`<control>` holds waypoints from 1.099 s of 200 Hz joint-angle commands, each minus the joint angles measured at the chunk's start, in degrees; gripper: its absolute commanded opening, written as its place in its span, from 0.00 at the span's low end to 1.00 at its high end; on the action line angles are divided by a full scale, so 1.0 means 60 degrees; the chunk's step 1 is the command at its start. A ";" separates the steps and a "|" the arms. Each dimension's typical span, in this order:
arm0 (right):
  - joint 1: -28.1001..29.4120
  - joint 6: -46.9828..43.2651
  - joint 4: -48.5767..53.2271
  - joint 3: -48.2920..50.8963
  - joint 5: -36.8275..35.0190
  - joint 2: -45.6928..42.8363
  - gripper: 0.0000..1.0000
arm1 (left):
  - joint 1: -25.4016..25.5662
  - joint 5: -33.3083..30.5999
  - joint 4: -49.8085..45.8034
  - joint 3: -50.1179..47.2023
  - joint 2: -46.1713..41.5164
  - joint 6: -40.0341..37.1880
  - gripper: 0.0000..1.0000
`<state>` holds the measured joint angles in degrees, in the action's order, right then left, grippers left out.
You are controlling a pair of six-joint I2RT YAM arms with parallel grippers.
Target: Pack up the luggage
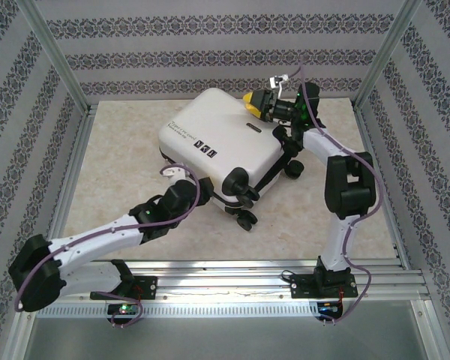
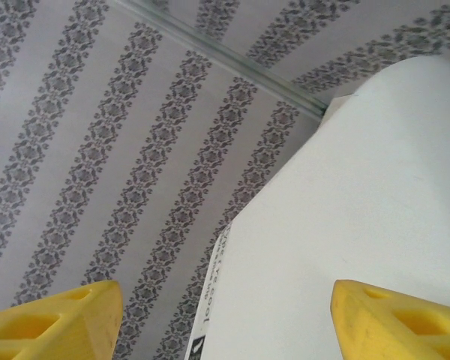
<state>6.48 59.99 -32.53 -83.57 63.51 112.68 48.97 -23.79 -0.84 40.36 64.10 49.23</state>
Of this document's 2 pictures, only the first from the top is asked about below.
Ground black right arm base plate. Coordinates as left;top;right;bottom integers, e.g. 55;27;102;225
290;272;359;300

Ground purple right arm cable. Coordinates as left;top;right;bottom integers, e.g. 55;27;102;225
286;65;383;326

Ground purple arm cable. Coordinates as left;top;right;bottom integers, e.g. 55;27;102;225
13;164;203;330
286;65;383;326

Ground aluminium frame post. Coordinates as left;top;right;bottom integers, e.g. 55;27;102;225
353;0;427;112
18;0;93;116

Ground grey metal panel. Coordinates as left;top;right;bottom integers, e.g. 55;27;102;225
18;316;434;360

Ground aluminium side rail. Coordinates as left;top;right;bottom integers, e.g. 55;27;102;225
39;104;98;273

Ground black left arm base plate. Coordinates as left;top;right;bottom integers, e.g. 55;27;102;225
89;275;158;301

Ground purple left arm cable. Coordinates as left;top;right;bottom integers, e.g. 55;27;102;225
13;164;203;330

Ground slotted white cable duct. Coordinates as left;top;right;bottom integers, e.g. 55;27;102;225
35;302;320;318

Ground aluminium cross rail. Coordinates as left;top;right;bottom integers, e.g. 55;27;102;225
20;258;432;303

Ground white hard-shell suitcase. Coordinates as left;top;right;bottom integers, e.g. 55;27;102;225
157;88;305;230

